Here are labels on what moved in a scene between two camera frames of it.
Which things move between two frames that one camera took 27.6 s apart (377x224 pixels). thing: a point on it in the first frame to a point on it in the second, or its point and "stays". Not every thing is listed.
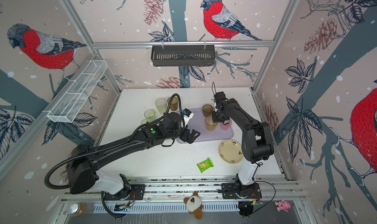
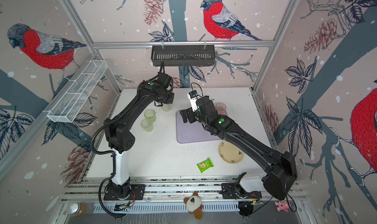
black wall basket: x=183 y=55 stays
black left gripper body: x=184 y=133 to x=167 y=98
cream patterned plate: x=231 y=151 stays
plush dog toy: x=194 y=206 stays
